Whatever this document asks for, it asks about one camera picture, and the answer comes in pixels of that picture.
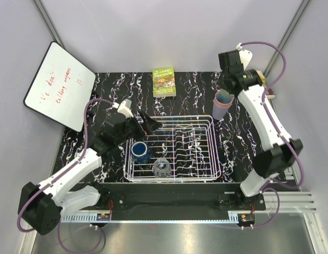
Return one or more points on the light blue plastic cup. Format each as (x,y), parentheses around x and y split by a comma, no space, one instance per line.
(223,100)

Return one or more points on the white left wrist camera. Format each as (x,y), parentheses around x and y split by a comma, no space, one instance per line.
(124,108)

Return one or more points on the white whiteboard with red writing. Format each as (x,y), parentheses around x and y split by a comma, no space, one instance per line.
(61,88)

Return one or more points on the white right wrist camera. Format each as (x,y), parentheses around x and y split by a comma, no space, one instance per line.
(245,55)

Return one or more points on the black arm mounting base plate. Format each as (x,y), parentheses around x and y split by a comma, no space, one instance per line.
(179,201)

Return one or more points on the right orange connector board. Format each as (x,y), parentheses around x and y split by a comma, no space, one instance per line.
(247,217)

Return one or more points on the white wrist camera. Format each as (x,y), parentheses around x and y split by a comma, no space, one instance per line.
(124,108)
(245,55)

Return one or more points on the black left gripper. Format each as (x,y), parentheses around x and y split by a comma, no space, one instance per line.
(150,124)

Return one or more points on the white wire dish rack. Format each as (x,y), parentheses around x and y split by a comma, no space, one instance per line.
(189,145)

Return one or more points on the dark blue ceramic mug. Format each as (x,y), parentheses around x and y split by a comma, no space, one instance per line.
(140,153)

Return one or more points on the pink plastic cup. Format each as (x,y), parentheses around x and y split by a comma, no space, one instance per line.
(223,99)

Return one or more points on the lilac plastic cup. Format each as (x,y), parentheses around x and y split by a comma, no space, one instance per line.
(219,110)

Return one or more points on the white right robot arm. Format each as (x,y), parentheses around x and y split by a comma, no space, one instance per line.
(279,148)

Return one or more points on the clear glass cup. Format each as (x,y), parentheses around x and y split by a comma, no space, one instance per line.
(161,168)

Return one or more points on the green paperback book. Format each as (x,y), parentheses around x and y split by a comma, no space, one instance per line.
(164,83)

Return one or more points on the yellow paperback book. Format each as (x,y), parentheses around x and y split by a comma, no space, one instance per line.
(270,93)

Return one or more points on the light green plastic cup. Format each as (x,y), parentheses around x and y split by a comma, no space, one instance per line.
(223,93)

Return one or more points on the left orange connector board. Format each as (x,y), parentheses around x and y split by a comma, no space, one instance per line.
(103,216)

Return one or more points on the orange connector board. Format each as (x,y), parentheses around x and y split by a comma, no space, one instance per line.
(247,217)
(103,216)

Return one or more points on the slotted cable duct rail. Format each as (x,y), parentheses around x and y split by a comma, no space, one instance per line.
(82,217)

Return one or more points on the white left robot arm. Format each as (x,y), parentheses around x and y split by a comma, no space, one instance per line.
(43,205)

